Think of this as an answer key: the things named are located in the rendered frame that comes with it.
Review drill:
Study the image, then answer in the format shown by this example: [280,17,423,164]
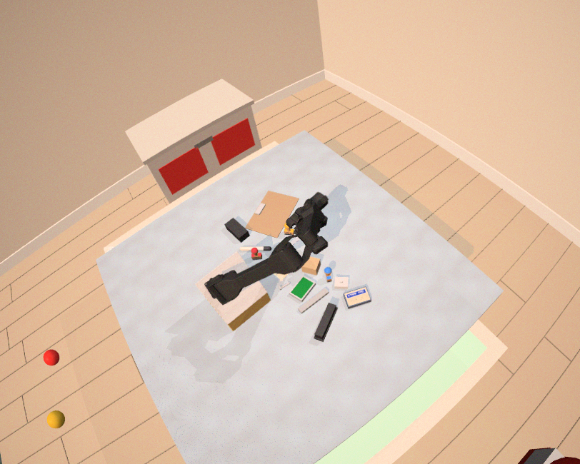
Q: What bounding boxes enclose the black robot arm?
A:
[204,191,329,305]

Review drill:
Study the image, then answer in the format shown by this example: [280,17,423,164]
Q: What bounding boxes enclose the peach stamp pad tin with blue label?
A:
[343,286,371,309]

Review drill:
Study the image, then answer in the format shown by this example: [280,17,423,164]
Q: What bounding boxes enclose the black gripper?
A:
[286,217,328,255]

